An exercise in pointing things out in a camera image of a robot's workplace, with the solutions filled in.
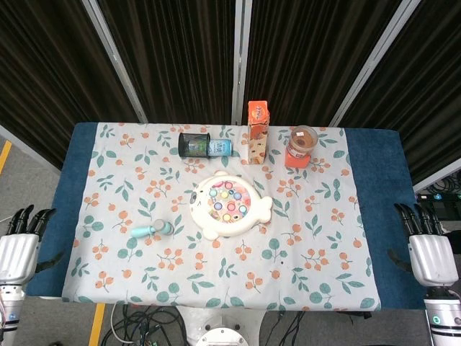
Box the black pleated partition panel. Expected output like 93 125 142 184
244 0 404 127
340 0 461 187
0 0 141 170
97 0 238 124

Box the tall orange snack box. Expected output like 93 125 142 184
247 100 271 166

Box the blue table cover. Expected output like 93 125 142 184
27 121 428 311

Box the silver partition post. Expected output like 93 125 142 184
232 0 253 126
81 0 149 124
328 0 421 127

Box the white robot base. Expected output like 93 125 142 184
178 306 267 346

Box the black power strip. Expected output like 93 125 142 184
416 192 461 203

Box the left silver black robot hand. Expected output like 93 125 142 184
0 204 66 288

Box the floral print tablecloth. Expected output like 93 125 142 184
61 122 382 313

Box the teal toy hammer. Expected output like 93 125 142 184
130 219 174 239

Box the white whack-a-mole toy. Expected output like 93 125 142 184
189 170 274 241

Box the clear plastic cookie jar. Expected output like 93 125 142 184
287 125 319 159

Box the black mesh pen cup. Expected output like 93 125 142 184
178 132 212 159

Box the black floor cable bundle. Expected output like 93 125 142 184
102 306 188 346

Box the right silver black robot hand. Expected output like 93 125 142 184
387 203 460 288

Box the white floor cable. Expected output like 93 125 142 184
109 304 138 343

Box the blue drinks can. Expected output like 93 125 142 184
207 138 233 158

